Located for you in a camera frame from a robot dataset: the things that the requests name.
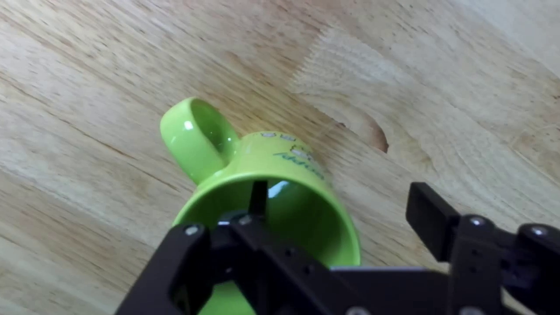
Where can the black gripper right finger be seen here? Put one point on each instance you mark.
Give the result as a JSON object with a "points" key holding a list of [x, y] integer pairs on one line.
{"points": [[467, 246]]}

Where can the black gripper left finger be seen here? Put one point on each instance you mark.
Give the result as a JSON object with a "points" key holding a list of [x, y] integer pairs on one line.
{"points": [[257, 257]]}

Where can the green cartoon print mug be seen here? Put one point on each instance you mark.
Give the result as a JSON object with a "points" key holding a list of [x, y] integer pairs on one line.
{"points": [[292, 194]]}

